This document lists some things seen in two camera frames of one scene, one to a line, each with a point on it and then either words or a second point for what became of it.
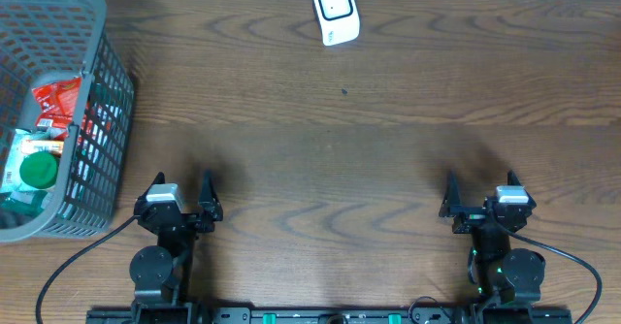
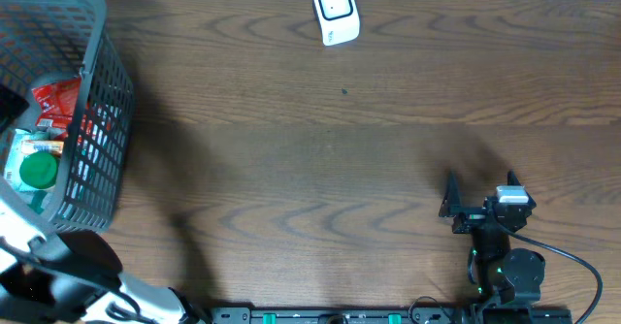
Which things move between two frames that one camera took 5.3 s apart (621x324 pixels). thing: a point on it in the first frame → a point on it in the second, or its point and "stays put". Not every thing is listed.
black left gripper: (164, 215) → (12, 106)
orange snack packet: (55, 146) stays put
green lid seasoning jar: (39, 170) stays put
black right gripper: (471, 217) stays put
